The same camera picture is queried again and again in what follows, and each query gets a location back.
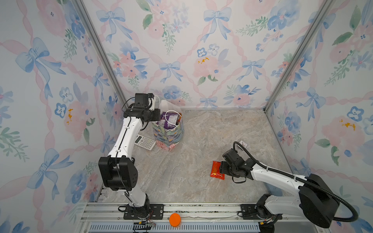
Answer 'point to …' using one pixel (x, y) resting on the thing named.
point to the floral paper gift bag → (167, 139)
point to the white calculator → (144, 142)
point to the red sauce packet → (215, 171)
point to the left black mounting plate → (157, 212)
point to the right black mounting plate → (247, 211)
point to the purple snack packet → (169, 121)
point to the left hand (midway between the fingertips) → (158, 112)
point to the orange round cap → (175, 220)
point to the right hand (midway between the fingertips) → (222, 168)
